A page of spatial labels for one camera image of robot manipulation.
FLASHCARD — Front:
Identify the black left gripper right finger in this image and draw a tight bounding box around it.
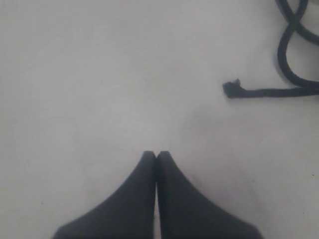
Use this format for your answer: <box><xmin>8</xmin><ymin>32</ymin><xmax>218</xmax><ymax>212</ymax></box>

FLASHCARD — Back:
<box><xmin>157</xmin><ymin>151</ymin><xmax>263</xmax><ymax>239</ymax></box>

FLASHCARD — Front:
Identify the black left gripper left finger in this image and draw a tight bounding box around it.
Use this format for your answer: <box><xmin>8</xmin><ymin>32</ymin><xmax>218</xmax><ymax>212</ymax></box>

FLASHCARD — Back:
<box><xmin>54</xmin><ymin>151</ymin><xmax>156</xmax><ymax>239</ymax></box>

